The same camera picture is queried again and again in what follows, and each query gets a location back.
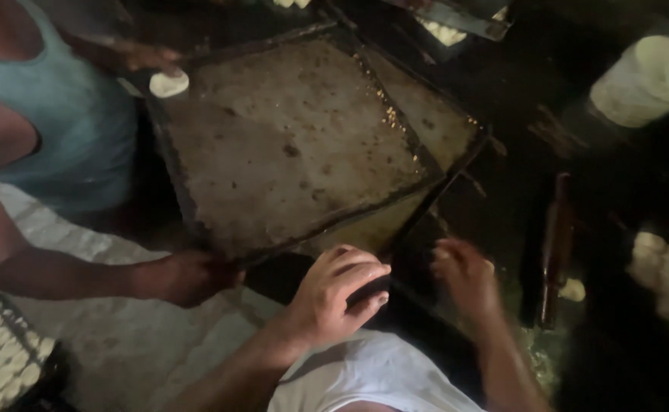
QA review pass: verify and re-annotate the person's left hand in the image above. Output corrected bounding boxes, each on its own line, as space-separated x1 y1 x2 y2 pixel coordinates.
281 244 392 351

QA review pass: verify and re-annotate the person's right hand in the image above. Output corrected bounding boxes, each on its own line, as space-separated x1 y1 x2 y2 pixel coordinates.
431 237 505 331

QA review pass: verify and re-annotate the dark wooden rolling pin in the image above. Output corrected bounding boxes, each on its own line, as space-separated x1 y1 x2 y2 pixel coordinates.
539 172 574 332

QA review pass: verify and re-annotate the small dough piece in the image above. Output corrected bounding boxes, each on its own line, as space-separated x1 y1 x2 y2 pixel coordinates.
559 278 587 303

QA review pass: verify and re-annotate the greasy baking tray underneath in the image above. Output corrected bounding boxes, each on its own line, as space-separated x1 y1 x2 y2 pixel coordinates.
294 46 491 258

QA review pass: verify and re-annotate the person's white shirt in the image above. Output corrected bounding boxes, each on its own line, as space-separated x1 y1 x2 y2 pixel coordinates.
267 329 487 412

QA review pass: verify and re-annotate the large stained baking tray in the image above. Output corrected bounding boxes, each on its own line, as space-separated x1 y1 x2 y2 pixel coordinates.
140 24 447 267

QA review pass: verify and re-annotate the pile of dough balls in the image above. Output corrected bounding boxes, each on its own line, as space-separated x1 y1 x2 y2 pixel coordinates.
625 230 669 350

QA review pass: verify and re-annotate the metal tray with dough pieces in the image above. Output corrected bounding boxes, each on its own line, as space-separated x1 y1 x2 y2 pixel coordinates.
392 0 513 48

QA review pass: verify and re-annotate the stack of flat dough discs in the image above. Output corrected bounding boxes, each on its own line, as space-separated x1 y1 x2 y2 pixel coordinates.
589 34 669 129

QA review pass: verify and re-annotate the flat white dough disc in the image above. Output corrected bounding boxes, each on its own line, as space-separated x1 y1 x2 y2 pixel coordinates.
149 70 190 99

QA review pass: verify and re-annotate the black crate of dough pieces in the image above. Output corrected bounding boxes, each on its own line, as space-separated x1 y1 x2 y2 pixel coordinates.
0 293 66 412

